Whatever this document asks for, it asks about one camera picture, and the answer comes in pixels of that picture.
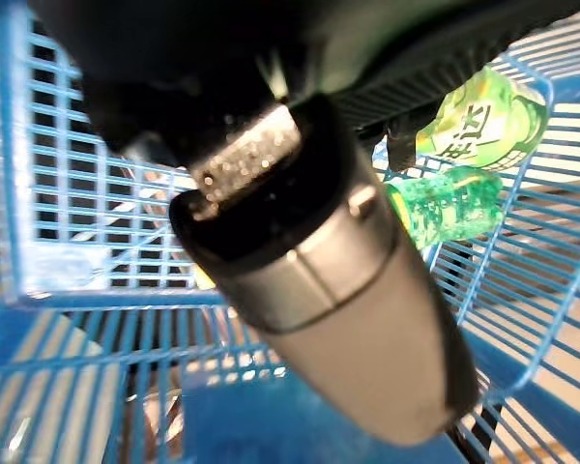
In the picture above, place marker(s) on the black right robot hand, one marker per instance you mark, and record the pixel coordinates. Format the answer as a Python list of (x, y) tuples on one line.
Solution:
[(319, 290)]

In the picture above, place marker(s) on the blue plastic shopping basket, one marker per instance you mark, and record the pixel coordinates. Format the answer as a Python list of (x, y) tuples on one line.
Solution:
[(251, 425)]

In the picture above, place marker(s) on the green Sprite bottle yellow cap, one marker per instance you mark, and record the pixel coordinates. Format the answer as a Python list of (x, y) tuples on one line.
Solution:
[(449, 208)]

